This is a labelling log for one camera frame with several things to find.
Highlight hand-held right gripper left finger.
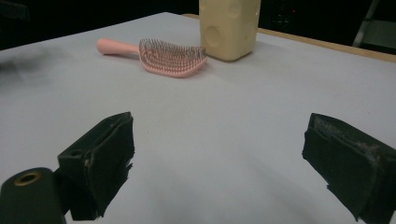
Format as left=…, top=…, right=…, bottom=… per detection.
left=57, top=111, right=135, bottom=222

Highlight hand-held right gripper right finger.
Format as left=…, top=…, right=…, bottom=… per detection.
left=302, top=112, right=396, bottom=224

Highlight pink hairbrush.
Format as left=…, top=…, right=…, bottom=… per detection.
left=96, top=37, right=208, bottom=78

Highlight cream square holder cup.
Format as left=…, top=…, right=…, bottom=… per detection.
left=199, top=0, right=262, bottom=63

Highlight white table mat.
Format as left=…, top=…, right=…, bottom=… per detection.
left=0, top=12, right=396, bottom=224

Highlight grey metal stand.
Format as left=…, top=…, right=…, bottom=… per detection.
left=352, top=0, right=396, bottom=55

